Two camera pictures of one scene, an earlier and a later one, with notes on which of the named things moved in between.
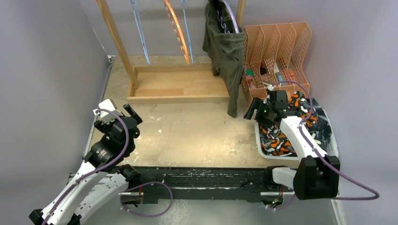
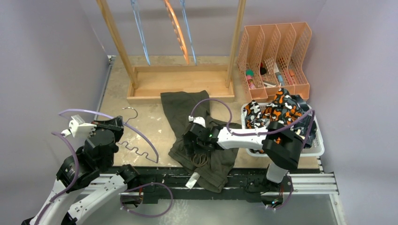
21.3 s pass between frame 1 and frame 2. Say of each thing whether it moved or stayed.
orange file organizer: stayed
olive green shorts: moved
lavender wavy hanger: moved
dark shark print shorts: moved
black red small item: stayed
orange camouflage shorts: moved
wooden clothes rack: stayed
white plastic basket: moved
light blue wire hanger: stayed
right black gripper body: moved
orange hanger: stayed
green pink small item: stayed
